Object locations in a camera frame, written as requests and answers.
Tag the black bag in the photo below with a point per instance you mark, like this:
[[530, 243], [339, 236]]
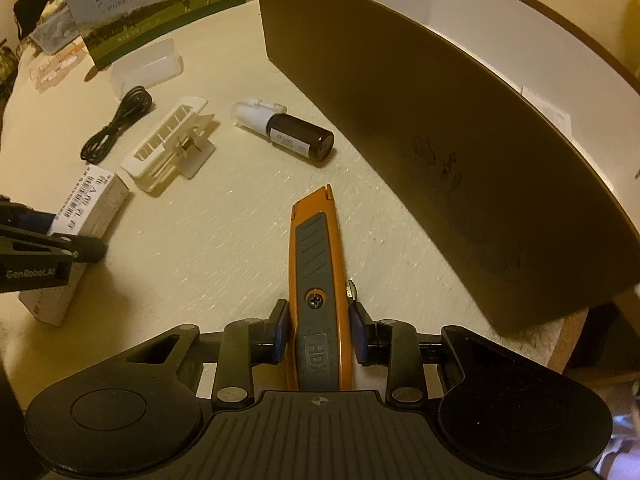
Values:
[[35, 5]]

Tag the white plastic clip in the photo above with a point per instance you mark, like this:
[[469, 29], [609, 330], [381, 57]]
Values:
[[165, 147]]

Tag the orange utility knife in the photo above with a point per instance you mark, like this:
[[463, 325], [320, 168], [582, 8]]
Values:
[[317, 270]]

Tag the brown storage box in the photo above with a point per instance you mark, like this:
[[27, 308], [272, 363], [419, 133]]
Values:
[[425, 160]]

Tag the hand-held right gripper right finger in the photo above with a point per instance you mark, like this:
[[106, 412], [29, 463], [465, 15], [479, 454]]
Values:
[[358, 334]]

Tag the blue milk gift carton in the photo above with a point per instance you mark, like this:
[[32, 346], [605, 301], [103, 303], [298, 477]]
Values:
[[160, 10]]

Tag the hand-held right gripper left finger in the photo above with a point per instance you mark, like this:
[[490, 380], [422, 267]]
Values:
[[280, 332]]

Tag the printed cream bedsheet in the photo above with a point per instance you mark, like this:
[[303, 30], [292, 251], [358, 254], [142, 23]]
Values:
[[225, 235]]

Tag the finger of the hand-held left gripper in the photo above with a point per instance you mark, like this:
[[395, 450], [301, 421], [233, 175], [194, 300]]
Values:
[[30, 217], [75, 249]]

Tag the brown spray bottle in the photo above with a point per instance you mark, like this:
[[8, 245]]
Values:
[[295, 132]]

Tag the small white barcode box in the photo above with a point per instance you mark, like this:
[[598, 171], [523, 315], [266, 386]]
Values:
[[80, 230]]

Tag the clear plastic case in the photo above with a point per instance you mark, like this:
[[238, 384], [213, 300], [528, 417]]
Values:
[[145, 67]]

